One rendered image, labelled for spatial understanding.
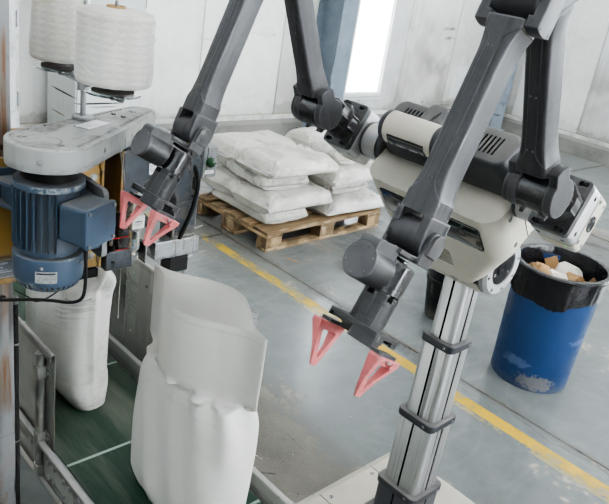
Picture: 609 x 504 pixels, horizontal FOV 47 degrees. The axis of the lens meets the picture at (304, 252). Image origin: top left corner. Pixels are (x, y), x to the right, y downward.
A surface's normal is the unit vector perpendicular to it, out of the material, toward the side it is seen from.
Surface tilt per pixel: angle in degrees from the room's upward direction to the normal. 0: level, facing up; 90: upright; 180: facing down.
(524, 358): 93
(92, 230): 90
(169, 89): 90
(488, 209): 40
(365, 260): 60
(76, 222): 90
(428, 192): 69
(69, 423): 0
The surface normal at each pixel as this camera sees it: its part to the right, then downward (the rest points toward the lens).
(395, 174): -0.36, -0.59
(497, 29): -0.63, -0.18
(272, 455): 0.15, -0.91
